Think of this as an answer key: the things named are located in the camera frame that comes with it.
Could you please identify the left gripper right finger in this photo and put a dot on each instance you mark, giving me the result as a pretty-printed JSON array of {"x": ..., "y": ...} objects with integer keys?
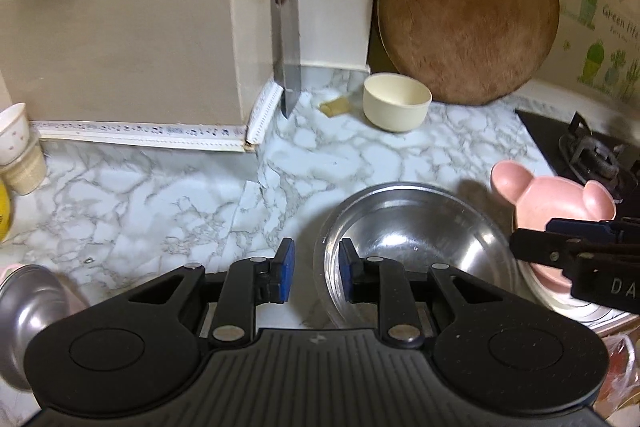
[{"x": 384, "y": 283}]

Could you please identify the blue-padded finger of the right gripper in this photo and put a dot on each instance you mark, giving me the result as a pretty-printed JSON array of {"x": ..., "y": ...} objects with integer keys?
[{"x": 588, "y": 230}]

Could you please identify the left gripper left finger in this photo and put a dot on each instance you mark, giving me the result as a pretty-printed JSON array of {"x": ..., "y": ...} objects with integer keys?
[{"x": 246, "y": 285}]

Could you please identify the white floral plate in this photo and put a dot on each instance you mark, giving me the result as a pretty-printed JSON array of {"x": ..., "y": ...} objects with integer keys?
[{"x": 602, "y": 320}]

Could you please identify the pink bear-shaped plate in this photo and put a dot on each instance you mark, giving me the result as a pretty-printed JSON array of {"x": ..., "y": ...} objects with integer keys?
[{"x": 538, "y": 199}]

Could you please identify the stainless steel bowl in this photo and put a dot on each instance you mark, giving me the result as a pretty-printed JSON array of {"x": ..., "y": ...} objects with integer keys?
[{"x": 416, "y": 224}]

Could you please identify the cream small bowl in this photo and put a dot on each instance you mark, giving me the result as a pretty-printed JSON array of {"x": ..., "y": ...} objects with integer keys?
[{"x": 395, "y": 103}]

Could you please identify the pink steel-lined mug bowl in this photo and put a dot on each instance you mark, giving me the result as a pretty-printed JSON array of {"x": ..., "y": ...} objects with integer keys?
[{"x": 32, "y": 298}]

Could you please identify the black gas stove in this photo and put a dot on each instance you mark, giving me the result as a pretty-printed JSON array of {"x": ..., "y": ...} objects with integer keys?
[{"x": 576, "y": 152}]

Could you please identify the round wooden cutting board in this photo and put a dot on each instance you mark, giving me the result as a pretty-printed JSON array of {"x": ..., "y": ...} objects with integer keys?
[{"x": 468, "y": 52}]

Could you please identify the beige plastic cup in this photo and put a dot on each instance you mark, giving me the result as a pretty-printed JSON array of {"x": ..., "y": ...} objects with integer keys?
[{"x": 27, "y": 171}]

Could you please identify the yellow ceramic bowl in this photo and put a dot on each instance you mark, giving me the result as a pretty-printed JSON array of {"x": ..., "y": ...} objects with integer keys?
[{"x": 5, "y": 210}]

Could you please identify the white floral cup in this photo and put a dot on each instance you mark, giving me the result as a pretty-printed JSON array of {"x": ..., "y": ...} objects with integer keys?
[{"x": 14, "y": 132}]

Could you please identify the cleaver with wooden handle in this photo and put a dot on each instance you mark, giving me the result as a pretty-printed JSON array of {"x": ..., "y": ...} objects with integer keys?
[{"x": 287, "y": 56}]

